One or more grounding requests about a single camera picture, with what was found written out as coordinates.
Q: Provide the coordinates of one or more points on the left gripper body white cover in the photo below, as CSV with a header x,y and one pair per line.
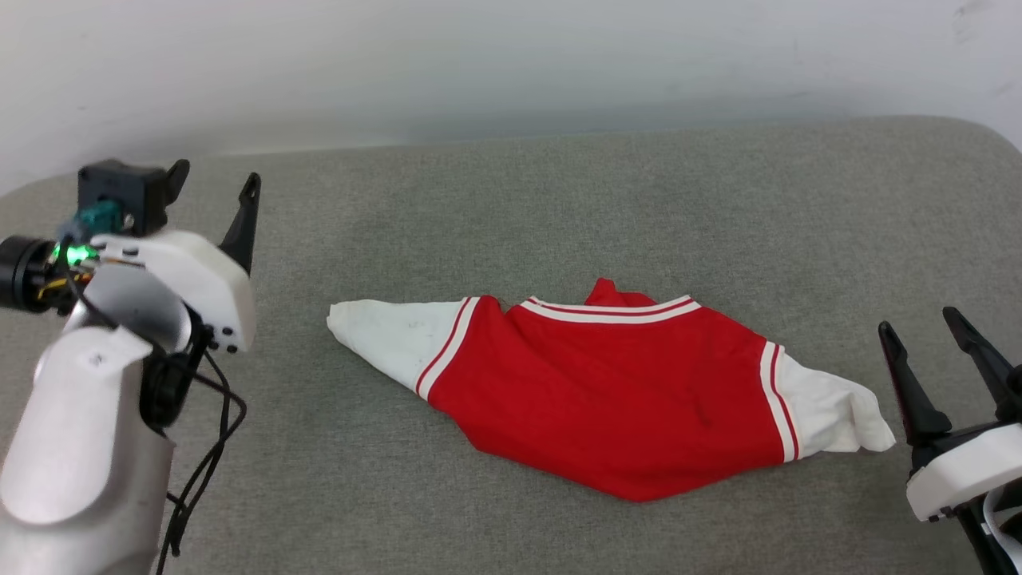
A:
x,y
207,287

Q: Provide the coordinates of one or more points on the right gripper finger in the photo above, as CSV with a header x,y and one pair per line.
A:
x,y
990,367
910,391

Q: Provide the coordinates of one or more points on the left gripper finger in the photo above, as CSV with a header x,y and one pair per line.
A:
x,y
176,180
243,231

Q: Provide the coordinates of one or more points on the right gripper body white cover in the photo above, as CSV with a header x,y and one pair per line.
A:
x,y
966,471

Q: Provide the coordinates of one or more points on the red and white shirt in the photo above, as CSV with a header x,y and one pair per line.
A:
x,y
607,383

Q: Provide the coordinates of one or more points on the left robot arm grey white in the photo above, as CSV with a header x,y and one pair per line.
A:
x,y
72,447

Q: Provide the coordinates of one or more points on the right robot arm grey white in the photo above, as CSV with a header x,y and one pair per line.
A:
x,y
990,551

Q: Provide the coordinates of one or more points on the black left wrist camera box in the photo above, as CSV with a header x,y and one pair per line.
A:
x,y
120,188

